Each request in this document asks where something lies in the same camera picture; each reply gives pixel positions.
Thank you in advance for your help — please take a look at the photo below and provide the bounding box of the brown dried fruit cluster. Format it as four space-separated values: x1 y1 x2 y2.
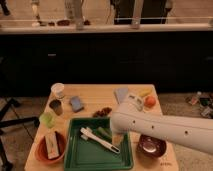
93 107 112 117

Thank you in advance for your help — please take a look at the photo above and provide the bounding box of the green pepper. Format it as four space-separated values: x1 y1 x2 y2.
97 127 112 140

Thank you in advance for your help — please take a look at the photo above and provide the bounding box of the dark small cup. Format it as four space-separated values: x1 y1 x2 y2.
49 99 63 115

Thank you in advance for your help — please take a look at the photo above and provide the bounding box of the yellow banana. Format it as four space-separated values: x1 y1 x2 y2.
139 88 152 97

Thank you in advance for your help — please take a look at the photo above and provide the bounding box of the wooden block in bowl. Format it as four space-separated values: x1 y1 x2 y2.
45 132 60 159

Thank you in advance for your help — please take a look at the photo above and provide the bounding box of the orange bowl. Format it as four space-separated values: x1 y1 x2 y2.
35 131 66 165

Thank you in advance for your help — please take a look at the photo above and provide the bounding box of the white cup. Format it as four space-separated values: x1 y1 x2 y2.
51 83 65 99

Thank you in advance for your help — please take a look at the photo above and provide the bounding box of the green plastic tray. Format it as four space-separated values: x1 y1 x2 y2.
64 118 134 171

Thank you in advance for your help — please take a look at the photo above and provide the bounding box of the blue sponge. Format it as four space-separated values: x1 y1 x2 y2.
70 96 84 112

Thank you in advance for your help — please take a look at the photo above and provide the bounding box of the grey triangular cloth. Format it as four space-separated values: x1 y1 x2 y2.
114 87 129 103

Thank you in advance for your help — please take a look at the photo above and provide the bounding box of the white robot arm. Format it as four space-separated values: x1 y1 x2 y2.
110 93 213 155

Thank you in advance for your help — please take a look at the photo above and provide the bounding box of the black office chair base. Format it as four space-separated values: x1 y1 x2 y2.
0 98 40 171

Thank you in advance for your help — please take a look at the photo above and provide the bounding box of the orange fruit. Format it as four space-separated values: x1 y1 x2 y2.
144 96 156 108

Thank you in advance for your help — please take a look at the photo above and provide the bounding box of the light green cup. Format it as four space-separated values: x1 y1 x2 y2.
39 113 54 128

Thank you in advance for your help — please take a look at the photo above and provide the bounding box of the dark brown bowl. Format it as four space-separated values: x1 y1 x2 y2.
138 135 167 158

